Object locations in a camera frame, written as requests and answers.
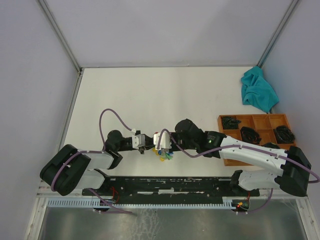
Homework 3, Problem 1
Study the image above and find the black cable coil middle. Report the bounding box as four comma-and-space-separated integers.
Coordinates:
239, 126, 262, 145

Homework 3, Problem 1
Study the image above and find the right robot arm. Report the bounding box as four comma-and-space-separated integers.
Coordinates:
170, 119, 311, 197

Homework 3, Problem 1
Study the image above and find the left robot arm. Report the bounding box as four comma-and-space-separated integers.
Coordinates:
39, 130, 155, 196

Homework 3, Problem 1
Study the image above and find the metal keyring with coloured keys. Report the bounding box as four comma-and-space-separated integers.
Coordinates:
152, 147, 174, 162

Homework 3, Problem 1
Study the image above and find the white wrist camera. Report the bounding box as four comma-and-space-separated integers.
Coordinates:
131, 128, 146, 150
153, 131, 172, 151

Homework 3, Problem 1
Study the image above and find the teal cloth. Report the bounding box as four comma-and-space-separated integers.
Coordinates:
240, 66, 279, 113

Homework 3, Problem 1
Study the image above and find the black cable coil right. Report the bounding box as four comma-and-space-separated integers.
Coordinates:
274, 124, 296, 145

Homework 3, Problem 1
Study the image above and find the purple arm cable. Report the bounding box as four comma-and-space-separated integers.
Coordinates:
156, 128, 320, 213
51, 108, 137, 193

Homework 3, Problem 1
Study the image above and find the grey cable duct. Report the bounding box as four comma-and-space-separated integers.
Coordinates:
46, 197, 246, 210

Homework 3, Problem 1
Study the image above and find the black cable coil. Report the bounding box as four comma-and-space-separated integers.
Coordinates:
239, 126, 262, 145
274, 124, 296, 145
221, 116, 242, 131

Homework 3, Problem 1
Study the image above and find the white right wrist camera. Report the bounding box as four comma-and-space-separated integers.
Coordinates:
153, 131, 172, 151

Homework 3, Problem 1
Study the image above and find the black cable coil left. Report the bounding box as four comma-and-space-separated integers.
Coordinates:
221, 116, 242, 131

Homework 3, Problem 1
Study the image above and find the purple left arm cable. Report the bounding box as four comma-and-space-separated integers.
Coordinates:
51, 108, 137, 193

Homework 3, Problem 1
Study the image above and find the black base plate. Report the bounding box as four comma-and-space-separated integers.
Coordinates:
95, 176, 260, 203

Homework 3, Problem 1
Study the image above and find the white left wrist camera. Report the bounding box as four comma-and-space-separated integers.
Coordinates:
131, 128, 146, 150

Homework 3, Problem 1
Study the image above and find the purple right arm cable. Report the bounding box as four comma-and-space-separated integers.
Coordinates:
156, 128, 320, 213

